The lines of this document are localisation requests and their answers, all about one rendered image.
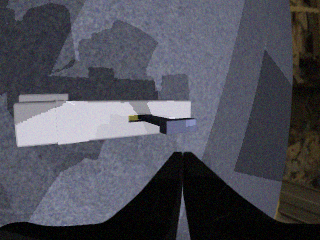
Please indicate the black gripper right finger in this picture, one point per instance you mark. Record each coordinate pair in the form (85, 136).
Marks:
(216, 212)

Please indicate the grey cylinder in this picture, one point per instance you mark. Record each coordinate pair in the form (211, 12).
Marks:
(132, 117)

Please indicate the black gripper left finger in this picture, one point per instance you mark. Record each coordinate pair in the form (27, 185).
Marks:
(151, 215)

